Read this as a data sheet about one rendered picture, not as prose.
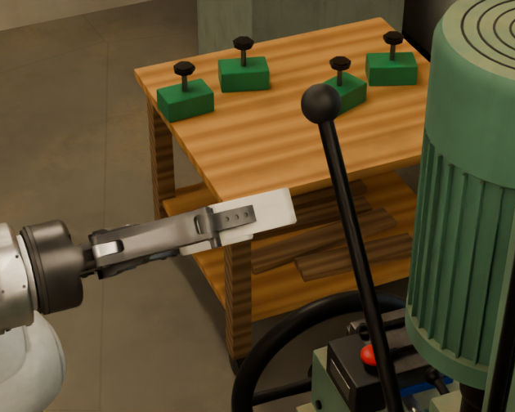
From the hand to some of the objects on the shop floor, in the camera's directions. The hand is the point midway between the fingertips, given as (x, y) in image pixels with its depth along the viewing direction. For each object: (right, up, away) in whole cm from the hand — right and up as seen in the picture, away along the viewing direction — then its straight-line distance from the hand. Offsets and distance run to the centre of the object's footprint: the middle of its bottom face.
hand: (257, 217), depth 104 cm
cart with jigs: (+12, -17, +195) cm, 196 cm away
